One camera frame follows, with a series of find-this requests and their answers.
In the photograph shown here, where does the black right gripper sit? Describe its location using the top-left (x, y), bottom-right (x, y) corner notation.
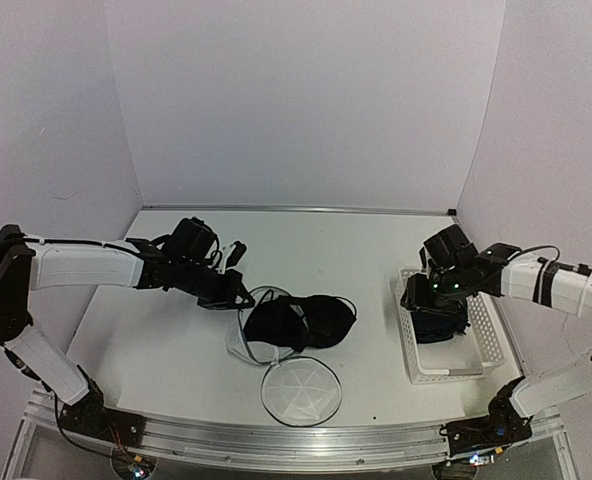
top-left (402, 269), bottom-right (469, 317)

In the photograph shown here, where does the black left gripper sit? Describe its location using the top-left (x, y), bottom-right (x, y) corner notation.
top-left (176, 258), bottom-right (255, 311)

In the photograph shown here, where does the dark navy lace bra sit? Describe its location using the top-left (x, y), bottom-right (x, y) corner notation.
top-left (410, 308), bottom-right (470, 344)

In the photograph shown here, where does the black padded bra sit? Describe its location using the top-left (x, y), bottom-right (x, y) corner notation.
top-left (243, 295), bottom-right (357, 352)

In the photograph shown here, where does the white mesh laundry bag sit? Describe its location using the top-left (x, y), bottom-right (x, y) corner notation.
top-left (226, 286), bottom-right (342, 427)

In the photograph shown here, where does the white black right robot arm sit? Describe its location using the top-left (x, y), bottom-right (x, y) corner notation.
top-left (399, 225), bottom-right (592, 443)

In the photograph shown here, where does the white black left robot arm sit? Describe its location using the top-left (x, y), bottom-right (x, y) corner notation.
top-left (0, 218), bottom-right (255, 437)

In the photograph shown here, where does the white perforated plastic basket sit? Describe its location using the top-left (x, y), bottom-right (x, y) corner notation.
top-left (398, 294), bottom-right (506, 385)

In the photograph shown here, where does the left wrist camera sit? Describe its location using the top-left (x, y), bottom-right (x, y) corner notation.
top-left (220, 240), bottom-right (247, 272)

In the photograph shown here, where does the aluminium table edge rail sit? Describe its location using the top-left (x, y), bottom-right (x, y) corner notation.
top-left (141, 204), bottom-right (458, 217)

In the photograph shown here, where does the aluminium front base frame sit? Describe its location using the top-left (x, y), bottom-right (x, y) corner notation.
top-left (5, 389), bottom-right (577, 474)

